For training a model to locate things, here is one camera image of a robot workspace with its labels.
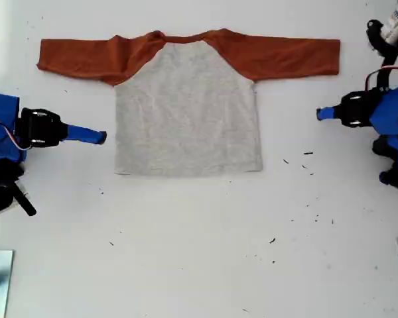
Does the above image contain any grey shirt with rust sleeves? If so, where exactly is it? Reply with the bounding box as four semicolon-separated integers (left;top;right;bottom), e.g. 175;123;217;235
36;28;342;177

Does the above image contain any red white servo wire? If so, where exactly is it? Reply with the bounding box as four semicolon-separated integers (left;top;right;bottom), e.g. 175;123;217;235
0;118;25;152
365;65;398;91

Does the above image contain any black camera stalk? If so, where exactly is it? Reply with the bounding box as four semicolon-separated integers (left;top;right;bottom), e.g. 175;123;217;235
374;68;393;92

